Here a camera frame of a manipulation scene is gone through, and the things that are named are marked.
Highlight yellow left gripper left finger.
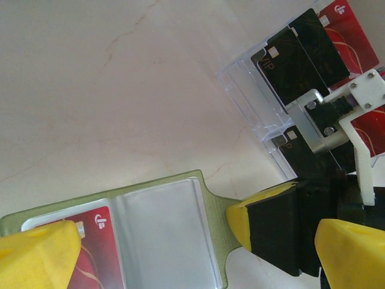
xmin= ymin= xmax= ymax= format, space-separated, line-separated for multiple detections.
xmin=0 ymin=221 xmax=82 ymax=289

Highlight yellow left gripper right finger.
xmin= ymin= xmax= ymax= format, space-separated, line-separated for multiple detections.
xmin=314 ymin=219 xmax=385 ymax=289

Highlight black credit card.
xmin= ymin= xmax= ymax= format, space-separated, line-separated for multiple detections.
xmin=270 ymin=126 xmax=347 ymax=184
xmin=288 ymin=8 xmax=351 ymax=88
xmin=250 ymin=26 xmax=330 ymax=114

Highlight red packets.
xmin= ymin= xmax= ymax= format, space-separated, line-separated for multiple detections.
xmin=216 ymin=0 xmax=385 ymax=181

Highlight olive green card holder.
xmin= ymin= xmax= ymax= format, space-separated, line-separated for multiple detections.
xmin=0 ymin=169 xmax=250 ymax=289

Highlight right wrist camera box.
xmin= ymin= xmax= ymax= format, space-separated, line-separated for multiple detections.
xmin=288 ymin=68 xmax=385 ymax=207

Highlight red credit card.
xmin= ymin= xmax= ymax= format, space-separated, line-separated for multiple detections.
xmin=20 ymin=206 xmax=126 ymax=289
xmin=350 ymin=104 xmax=385 ymax=159
xmin=317 ymin=0 xmax=380 ymax=91

